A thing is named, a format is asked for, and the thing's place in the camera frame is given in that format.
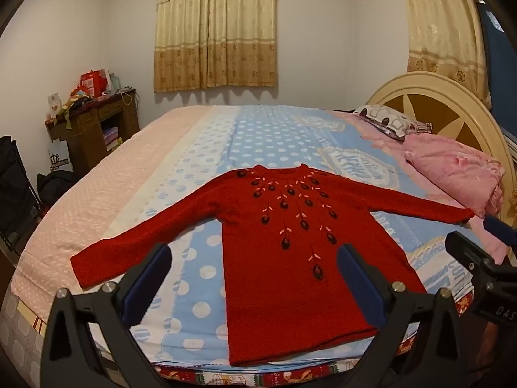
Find wooden desk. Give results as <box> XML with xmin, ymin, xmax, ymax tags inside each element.
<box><xmin>45</xmin><ymin>88</ymin><xmax>141</xmax><ymax>174</ymax></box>

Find red knitted sweater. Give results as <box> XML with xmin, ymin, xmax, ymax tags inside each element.
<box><xmin>70</xmin><ymin>164</ymin><xmax>475</xmax><ymax>366</ymax></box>

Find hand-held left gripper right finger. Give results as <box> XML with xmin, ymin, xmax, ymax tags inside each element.
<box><xmin>337</xmin><ymin>244</ymin><xmax>479</xmax><ymax>388</ymax></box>

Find patterned pillow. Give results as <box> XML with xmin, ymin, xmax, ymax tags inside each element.
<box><xmin>354</xmin><ymin>105</ymin><xmax>432</xmax><ymax>141</ymax></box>

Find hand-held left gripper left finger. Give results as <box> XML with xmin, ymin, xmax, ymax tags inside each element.
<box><xmin>40</xmin><ymin>243</ymin><xmax>174</xmax><ymax>388</ymax></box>

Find red gift bag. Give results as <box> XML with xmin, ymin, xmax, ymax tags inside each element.
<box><xmin>80</xmin><ymin>70</ymin><xmax>108</xmax><ymax>98</ymax></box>

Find blue printed bed sheet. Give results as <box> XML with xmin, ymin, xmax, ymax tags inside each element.
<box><xmin>109</xmin><ymin>105</ymin><xmax>510</xmax><ymax>366</ymax></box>

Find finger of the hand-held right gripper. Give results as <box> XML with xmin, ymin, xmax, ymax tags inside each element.
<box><xmin>444</xmin><ymin>231</ymin><xmax>493</xmax><ymax>277</ymax></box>
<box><xmin>482</xmin><ymin>215</ymin><xmax>517</xmax><ymax>248</ymax></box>

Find beige patterned curtain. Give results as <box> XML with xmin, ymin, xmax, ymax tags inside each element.
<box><xmin>401</xmin><ymin>0</ymin><xmax>491</xmax><ymax>110</ymax></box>
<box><xmin>153</xmin><ymin>0</ymin><xmax>279</xmax><ymax>93</ymax></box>

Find white paper bag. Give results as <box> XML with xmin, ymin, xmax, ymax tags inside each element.
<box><xmin>48</xmin><ymin>149</ymin><xmax>73</xmax><ymax>172</ymax></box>

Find mattress with printed cover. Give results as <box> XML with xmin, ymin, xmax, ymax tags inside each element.
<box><xmin>0</xmin><ymin>287</ymin><xmax>485</xmax><ymax>388</ymax></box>

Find cream and brown headboard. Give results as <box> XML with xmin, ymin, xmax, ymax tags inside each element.
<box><xmin>365</xmin><ymin>71</ymin><xmax>517</xmax><ymax>219</ymax></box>

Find black fabric bag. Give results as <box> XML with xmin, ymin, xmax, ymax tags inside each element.
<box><xmin>0</xmin><ymin>135</ymin><xmax>41</xmax><ymax>251</ymax></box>

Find pink quilt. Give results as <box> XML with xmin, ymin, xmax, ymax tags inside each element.
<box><xmin>404</xmin><ymin>133</ymin><xmax>505</xmax><ymax>219</ymax></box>

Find pink dotted blanket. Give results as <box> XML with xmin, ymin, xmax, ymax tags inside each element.
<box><xmin>10</xmin><ymin>105</ymin><xmax>215</xmax><ymax>320</ymax></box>

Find black backpack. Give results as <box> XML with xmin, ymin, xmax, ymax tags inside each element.
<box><xmin>37</xmin><ymin>172</ymin><xmax>79</xmax><ymax>205</ymax></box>

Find dark blue panel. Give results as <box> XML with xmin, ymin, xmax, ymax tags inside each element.
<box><xmin>477</xmin><ymin>2</ymin><xmax>510</xmax><ymax>110</ymax></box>

